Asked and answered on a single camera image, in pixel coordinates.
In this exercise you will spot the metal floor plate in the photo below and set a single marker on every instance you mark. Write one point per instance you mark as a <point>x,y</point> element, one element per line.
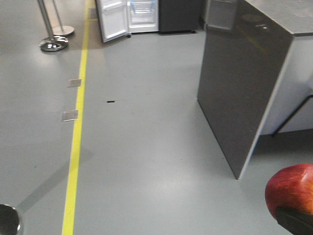
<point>74,83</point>
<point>71,115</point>

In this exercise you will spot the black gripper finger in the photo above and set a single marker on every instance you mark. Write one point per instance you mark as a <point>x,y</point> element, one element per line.
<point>296,222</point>

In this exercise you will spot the red yellow apple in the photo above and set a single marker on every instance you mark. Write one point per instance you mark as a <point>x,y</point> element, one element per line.
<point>291,187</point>

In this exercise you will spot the fridge door with shelves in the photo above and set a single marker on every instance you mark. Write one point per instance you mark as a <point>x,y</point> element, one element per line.
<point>112,18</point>

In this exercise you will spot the black tripod leg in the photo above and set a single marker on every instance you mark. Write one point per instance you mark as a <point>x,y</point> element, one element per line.
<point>293,113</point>

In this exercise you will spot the grey kitchen island cabinet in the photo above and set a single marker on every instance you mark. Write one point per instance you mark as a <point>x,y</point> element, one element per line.
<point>257,68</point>

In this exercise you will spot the chrome stanchion post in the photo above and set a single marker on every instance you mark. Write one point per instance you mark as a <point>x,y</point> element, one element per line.
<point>52,42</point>

